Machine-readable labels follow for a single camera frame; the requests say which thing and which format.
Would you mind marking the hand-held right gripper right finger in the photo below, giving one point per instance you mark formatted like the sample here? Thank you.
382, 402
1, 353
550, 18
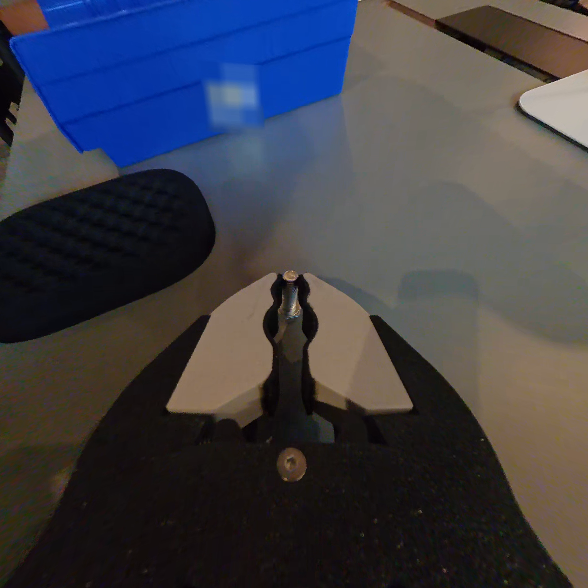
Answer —
358, 363

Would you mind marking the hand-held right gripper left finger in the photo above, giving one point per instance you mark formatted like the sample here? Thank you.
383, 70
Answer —
229, 363

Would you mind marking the silver hex bolt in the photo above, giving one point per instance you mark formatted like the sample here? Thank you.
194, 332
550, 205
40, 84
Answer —
291, 296

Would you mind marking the blue plastic bin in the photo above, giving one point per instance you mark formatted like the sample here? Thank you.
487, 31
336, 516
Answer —
138, 92

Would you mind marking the black textured armrest pad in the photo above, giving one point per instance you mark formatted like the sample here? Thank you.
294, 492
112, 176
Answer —
92, 252

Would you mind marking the white rounded board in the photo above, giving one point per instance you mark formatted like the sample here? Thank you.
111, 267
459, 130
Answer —
560, 105

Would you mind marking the dark brown flat panel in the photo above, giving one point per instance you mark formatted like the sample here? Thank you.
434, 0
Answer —
514, 32

